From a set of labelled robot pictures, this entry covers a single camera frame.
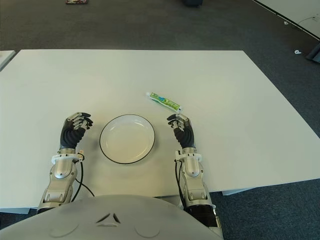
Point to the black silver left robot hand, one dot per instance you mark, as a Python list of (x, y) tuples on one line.
[(68, 137)]

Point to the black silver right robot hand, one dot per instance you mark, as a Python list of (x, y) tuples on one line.
[(186, 137)]

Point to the green white toothpaste tube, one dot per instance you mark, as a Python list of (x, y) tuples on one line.
[(163, 100)]

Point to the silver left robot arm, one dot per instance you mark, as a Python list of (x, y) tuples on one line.
[(61, 170)]

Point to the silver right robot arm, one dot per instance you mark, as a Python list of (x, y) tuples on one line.
[(191, 170)]

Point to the white plate with black rim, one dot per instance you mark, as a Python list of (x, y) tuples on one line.
[(127, 140)]

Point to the grey robot torso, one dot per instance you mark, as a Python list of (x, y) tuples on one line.
[(110, 220)]

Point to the small white side table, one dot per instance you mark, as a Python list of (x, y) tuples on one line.
[(5, 58)]

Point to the colourful flat box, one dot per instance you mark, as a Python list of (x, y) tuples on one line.
[(77, 1)]

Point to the white curled floor scrap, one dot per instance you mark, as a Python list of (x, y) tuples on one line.
[(297, 52)]

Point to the dark grey slanted object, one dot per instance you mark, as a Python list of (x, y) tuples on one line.
[(314, 53)]

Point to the long white table black edge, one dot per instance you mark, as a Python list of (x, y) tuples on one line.
[(287, 10)]

